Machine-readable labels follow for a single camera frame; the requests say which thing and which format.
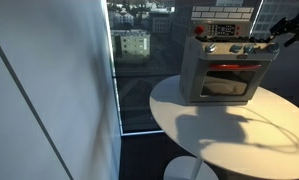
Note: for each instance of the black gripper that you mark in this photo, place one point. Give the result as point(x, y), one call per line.
point(285, 26)

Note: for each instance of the blue knob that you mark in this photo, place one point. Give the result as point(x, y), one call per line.
point(235, 48)
point(249, 48)
point(210, 48)
point(274, 48)

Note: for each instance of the grey toy oven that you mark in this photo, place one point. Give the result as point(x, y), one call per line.
point(224, 26)

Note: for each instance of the red round oven button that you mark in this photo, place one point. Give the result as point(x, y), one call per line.
point(199, 30)

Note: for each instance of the round white table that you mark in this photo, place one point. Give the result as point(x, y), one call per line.
point(259, 139)

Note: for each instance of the white table base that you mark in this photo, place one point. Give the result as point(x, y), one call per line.
point(188, 168)

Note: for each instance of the red oven door handle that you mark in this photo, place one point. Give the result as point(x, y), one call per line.
point(234, 67)

